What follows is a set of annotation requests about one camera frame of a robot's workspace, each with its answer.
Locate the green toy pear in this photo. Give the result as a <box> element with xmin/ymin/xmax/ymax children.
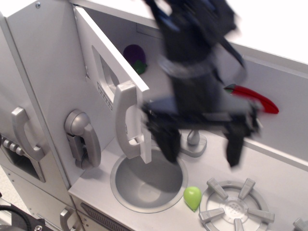
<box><xmin>183</xmin><ymin>186</ymin><xmax>202</xmax><ymax>212</ymax></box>

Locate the silver ice dispenser panel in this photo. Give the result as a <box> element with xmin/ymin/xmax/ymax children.
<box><xmin>0</xmin><ymin>135</ymin><xmax>46</xmax><ymax>183</ymax></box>

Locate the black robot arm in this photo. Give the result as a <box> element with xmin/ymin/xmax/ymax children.
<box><xmin>142</xmin><ymin>0</ymin><xmax>259</xmax><ymax>167</ymax></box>

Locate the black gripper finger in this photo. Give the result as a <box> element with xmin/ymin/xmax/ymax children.
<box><xmin>150</xmin><ymin>126</ymin><xmax>181</xmax><ymax>163</ymax></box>
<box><xmin>225</xmin><ymin>124</ymin><xmax>245</xmax><ymax>167</ymax></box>

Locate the white microwave door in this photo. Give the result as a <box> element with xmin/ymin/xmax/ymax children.
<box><xmin>74</xmin><ymin>6</ymin><xmax>152</xmax><ymax>164</ymax></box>

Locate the round silver sink basin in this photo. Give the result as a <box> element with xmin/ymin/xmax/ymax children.
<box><xmin>110</xmin><ymin>146</ymin><xmax>188</xmax><ymax>213</ymax></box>

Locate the silver stove burner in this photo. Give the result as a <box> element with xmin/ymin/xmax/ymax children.
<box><xmin>199</xmin><ymin>178</ymin><xmax>275</xmax><ymax>231</ymax></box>

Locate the purple toy eggplant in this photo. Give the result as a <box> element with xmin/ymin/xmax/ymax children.
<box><xmin>123</xmin><ymin>44</ymin><xmax>147</xmax><ymax>75</ymax></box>

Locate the red toy chili pepper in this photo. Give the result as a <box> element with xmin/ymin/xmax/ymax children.
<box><xmin>224</xmin><ymin>84</ymin><xmax>279</xmax><ymax>114</ymax></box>

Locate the silver oven door handle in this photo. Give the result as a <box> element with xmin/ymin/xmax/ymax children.
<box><xmin>60</xmin><ymin>209</ymin><xmax>76</xmax><ymax>231</ymax></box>

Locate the silver toy faucet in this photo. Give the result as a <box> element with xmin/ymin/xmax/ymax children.
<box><xmin>180</xmin><ymin>130</ymin><xmax>207</xmax><ymax>158</ymax></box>

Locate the silver fridge door handle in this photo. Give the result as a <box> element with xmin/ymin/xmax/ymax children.
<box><xmin>11</xmin><ymin>106</ymin><xmax>45</xmax><ymax>161</ymax></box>

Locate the silver toy telephone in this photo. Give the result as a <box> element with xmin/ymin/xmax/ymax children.
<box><xmin>64</xmin><ymin>109</ymin><xmax>101</xmax><ymax>170</ymax></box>

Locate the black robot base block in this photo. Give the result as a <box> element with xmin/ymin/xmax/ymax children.
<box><xmin>0</xmin><ymin>205</ymin><xmax>46</xmax><ymax>231</ymax></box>

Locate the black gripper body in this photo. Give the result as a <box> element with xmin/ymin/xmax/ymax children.
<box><xmin>141</xmin><ymin>96</ymin><xmax>260</xmax><ymax>137</ymax></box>

